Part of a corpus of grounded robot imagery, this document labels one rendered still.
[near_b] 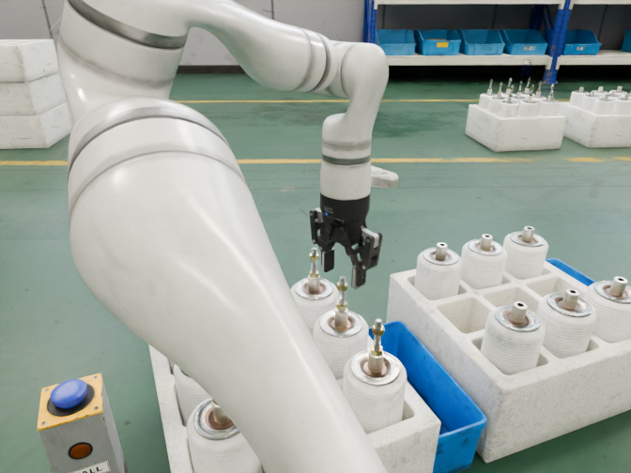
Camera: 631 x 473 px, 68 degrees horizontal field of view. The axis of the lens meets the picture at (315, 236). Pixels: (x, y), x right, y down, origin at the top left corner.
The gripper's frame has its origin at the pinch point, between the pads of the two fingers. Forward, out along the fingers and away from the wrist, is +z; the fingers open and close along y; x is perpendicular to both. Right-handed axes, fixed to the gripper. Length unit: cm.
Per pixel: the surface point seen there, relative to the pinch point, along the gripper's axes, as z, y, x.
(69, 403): 3.0, -3.6, -41.6
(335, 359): 14.6, 2.8, -3.8
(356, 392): 12.0, 11.9, -8.4
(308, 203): 36, -89, 69
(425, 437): 19.8, 20.1, -1.3
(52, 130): 28, -255, 17
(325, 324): 10.2, -1.4, -2.4
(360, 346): 12.5, 4.8, -0.1
